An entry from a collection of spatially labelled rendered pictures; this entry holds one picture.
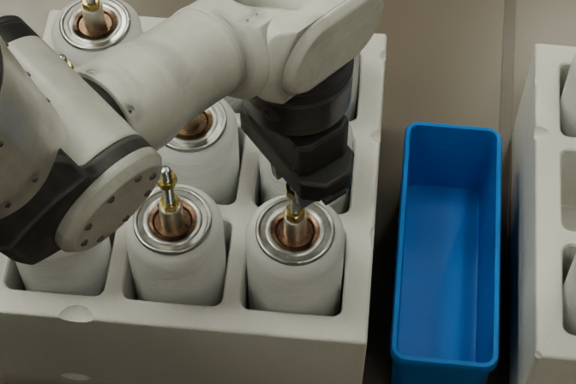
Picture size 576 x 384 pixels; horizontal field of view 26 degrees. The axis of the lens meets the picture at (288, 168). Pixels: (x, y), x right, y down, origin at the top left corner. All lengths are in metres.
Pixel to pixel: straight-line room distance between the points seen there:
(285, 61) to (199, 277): 0.42
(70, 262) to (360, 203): 0.30
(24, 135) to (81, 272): 0.65
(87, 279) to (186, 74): 0.50
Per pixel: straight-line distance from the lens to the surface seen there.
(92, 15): 1.33
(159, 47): 0.80
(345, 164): 1.03
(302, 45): 0.83
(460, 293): 1.45
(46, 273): 1.23
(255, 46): 0.83
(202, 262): 1.19
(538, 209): 1.31
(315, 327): 1.22
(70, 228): 0.70
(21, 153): 0.61
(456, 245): 1.48
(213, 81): 0.81
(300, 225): 1.16
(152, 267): 1.19
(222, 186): 1.30
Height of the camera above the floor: 1.27
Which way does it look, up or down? 56 degrees down
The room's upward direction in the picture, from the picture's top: straight up
